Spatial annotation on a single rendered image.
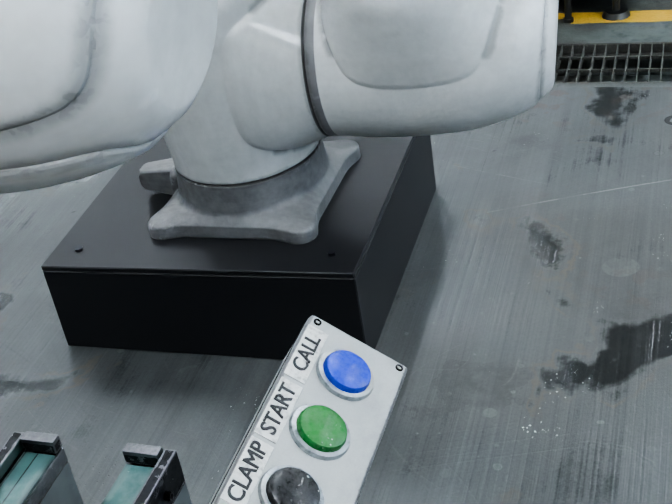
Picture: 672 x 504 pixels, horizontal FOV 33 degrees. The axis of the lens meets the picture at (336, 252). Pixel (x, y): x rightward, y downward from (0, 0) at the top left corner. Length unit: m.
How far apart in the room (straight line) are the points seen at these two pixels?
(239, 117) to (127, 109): 0.74
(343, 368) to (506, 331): 0.48
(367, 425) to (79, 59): 0.40
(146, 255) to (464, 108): 0.35
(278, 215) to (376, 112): 0.16
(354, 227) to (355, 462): 0.49
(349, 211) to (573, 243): 0.26
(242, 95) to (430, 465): 0.37
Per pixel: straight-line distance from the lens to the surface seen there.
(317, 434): 0.64
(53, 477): 0.92
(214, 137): 1.08
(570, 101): 1.55
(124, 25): 0.32
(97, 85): 0.32
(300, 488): 0.61
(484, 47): 0.99
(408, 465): 1.00
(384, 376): 0.70
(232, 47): 1.04
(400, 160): 1.21
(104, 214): 1.24
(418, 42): 0.97
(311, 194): 1.14
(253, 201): 1.12
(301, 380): 0.67
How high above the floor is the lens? 1.50
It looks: 33 degrees down
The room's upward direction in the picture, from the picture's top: 10 degrees counter-clockwise
